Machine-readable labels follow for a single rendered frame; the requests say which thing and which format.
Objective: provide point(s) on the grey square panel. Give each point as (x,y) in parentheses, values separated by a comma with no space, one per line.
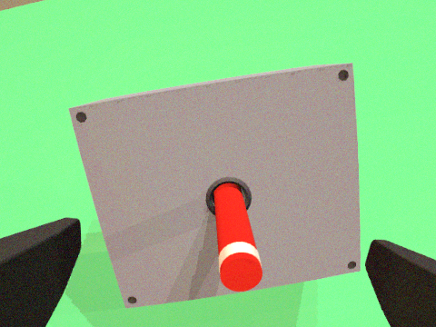
(288,138)

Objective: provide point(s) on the red peg with white band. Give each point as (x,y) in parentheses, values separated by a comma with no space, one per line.
(238,259)

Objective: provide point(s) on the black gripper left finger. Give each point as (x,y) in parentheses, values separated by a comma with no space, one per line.
(35,266)

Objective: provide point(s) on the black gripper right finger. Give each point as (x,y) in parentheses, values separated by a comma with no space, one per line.
(404,282)

